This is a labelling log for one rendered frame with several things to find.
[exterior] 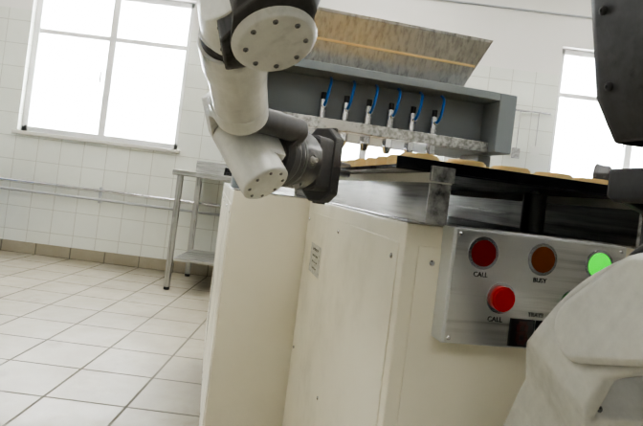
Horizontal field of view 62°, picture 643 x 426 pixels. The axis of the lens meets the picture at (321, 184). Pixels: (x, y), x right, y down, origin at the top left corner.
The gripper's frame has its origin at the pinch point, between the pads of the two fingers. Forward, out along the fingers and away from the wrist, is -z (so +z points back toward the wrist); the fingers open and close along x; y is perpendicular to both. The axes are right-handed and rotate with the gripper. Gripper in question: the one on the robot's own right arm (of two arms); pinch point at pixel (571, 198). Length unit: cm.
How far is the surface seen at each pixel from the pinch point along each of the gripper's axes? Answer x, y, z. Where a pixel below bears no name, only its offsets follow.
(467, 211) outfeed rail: -4.1, -11.4, -22.1
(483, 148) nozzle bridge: 13, -43, -30
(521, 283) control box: -12.6, 32.8, 0.6
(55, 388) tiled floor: -88, -16, -173
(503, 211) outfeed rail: -3.5, -1.1, -11.7
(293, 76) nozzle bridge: 26, -8, -71
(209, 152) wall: 22, -227, -326
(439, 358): -23.2, 36.4, -7.4
